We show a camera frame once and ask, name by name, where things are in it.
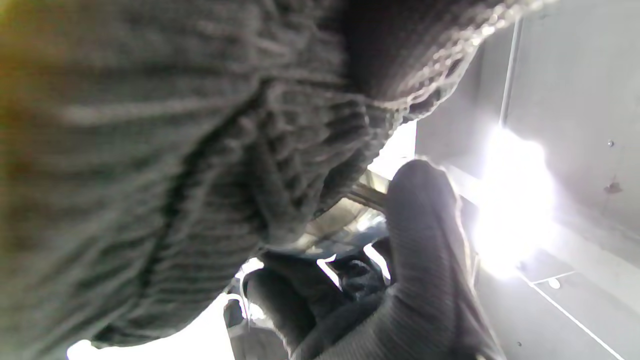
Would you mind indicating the person's left hand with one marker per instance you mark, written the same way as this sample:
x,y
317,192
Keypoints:
x,y
430,260

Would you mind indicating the dark translucent medicine box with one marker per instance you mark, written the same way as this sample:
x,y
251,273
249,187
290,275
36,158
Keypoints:
x,y
345,225

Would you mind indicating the bright ceiling light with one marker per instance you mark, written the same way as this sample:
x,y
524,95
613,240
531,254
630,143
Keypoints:
x,y
515,200

